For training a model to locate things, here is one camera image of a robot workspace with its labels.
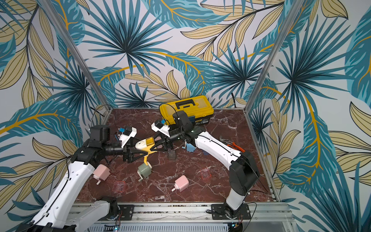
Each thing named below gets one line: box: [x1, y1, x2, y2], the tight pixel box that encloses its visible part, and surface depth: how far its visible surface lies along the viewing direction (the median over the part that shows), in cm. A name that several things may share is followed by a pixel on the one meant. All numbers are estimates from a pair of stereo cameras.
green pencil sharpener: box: [137, 161, 153, 182], surface depth 83 cm
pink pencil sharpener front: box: [171, 174, 189, 193], surface depth 78 cm
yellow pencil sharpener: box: [135, 139, 157, 166], surface depth 65 cm
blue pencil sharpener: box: [181, 139, 196, 153], surface depth 95 cm
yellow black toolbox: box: [158, 95, 215, 127], surface depth 100 cm
